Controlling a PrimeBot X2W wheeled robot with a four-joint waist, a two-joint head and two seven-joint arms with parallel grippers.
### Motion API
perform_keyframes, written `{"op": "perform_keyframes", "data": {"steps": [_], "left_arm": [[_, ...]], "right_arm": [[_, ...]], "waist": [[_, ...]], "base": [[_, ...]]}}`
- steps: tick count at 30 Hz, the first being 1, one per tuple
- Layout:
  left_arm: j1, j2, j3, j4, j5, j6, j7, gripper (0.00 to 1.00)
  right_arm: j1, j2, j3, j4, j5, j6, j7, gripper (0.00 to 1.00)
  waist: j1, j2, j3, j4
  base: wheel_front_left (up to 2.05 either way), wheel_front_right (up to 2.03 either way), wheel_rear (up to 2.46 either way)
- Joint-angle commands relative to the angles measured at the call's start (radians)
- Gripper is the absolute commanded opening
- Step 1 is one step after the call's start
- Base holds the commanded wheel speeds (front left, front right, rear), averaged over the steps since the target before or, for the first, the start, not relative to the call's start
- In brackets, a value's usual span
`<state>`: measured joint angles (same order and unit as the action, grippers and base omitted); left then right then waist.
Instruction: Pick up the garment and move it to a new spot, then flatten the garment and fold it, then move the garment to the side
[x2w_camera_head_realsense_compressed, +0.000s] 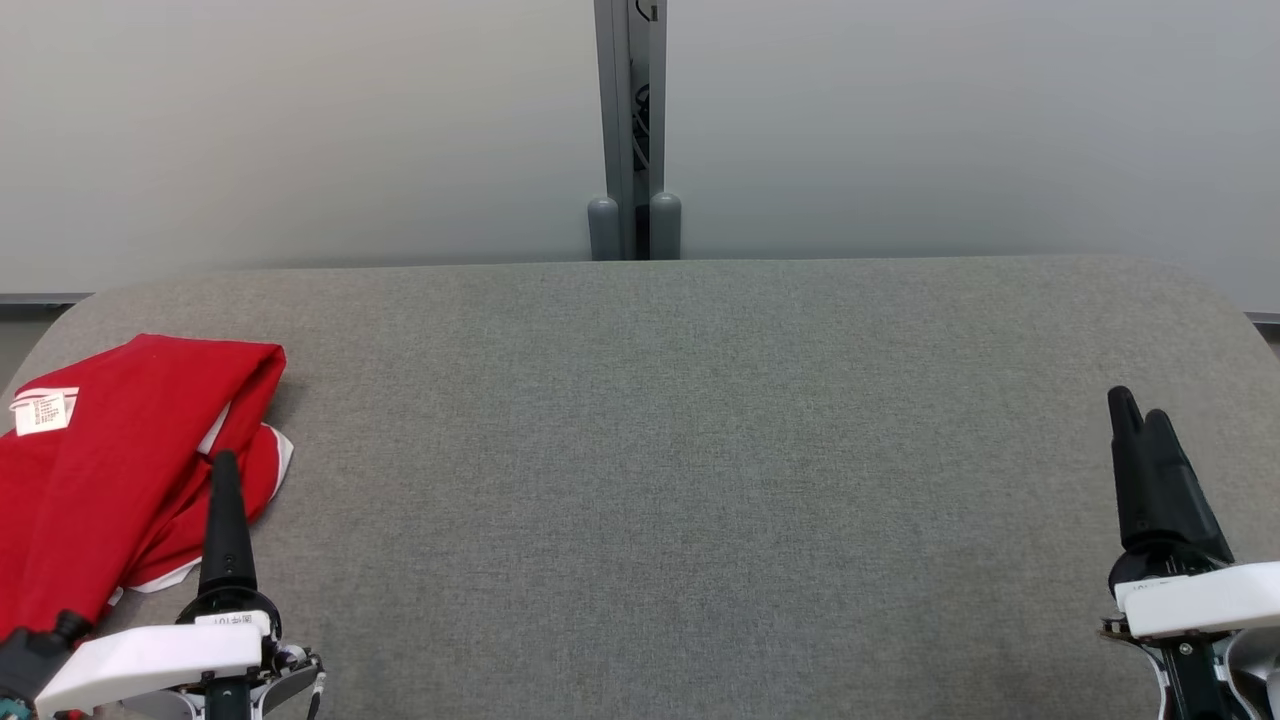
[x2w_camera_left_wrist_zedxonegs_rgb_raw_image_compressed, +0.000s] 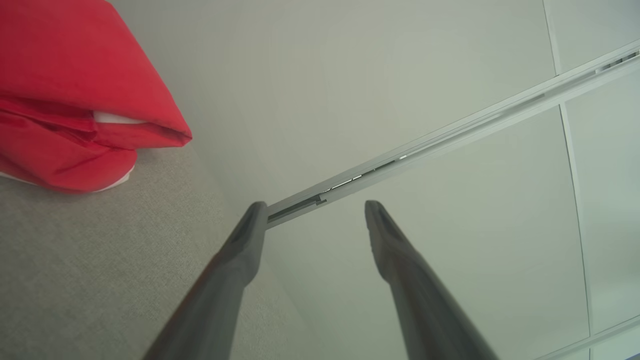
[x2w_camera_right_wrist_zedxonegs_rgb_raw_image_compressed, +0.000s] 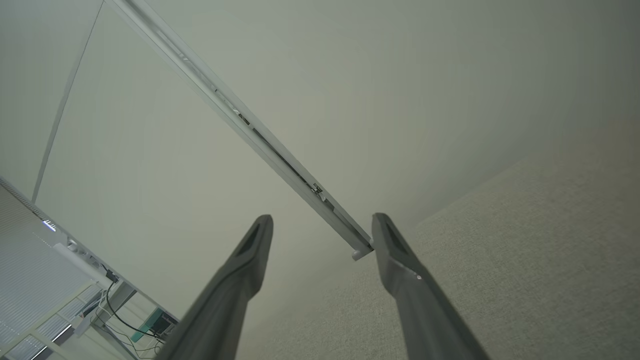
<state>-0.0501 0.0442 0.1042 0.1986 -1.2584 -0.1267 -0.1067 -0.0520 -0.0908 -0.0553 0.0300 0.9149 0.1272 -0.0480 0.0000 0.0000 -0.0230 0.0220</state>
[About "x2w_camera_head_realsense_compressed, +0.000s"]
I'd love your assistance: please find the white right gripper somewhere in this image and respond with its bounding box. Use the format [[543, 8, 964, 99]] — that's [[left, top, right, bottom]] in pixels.
[[1100, 385, 1280, 720]]

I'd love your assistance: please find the grey metal partition post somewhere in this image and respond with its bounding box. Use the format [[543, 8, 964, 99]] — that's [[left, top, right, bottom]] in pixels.
[[594, 0, 669, 261]]

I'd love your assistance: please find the red white jersey shirt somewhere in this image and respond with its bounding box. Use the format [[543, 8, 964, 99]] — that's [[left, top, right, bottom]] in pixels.
[[0, 333, 288, 641]]

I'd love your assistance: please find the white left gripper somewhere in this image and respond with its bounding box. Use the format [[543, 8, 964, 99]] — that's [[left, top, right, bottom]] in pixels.
[[35, 450, 326, 720]]

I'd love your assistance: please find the grey cylinder post cap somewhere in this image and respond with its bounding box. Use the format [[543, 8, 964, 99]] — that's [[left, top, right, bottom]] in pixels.
[[587, 196, 621, 261], [650, 192, 683, 261]]

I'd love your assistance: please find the black cable bundle in post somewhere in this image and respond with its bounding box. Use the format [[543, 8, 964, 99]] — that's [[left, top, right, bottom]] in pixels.
[[632, 0, 656, 171]]

